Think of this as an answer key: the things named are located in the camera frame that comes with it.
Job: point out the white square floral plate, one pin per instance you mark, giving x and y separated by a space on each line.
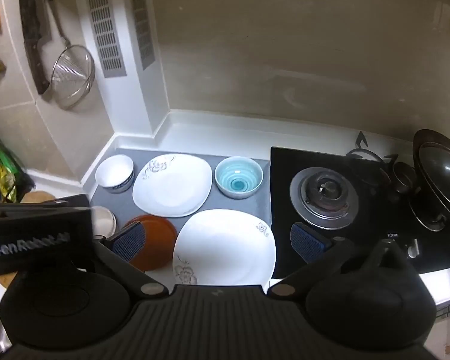
172 185
225 247

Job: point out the plain white bowl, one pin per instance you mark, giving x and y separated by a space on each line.
105 219

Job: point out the white bowl with blue pattern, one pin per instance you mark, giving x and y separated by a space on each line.
114 172

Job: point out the grey counter mat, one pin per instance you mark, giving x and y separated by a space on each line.
123 208

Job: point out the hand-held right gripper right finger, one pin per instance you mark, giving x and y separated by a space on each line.
309 242

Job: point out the stove control knob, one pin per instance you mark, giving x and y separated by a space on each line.
413 249

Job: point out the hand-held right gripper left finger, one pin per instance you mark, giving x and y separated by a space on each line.
129 242

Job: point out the grey vent grille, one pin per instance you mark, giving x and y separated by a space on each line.
105 26

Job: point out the dark glass pot lid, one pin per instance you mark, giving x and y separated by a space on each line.
440 172

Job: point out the round metal stove burner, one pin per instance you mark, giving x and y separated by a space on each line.
324 195

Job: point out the black pan support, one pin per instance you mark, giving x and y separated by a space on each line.
363 155

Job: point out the orange round plate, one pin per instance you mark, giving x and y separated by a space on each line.
157 240

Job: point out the teal ribbed bowl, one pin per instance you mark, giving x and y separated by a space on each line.
239 178

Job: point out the dark kitchen cleaver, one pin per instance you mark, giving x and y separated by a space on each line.
33 37

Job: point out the metal mesh strainer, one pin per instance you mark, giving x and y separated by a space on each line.
73 77

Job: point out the green snack packets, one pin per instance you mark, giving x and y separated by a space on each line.
0 165

